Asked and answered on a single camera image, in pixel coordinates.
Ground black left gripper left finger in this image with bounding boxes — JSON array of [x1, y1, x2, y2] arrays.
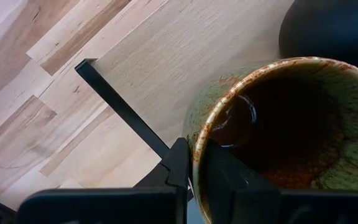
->
[[17, 138, 194, 224]]

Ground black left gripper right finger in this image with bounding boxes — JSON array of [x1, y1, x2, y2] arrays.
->
[[203, 139, 358, 224]]

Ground speckled green brown ceramic cup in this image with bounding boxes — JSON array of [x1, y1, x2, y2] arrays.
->
[[181, 56, 358, 224]]

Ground black mug with green inside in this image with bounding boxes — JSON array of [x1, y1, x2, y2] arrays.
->
[[278, 0, 358, 79]]

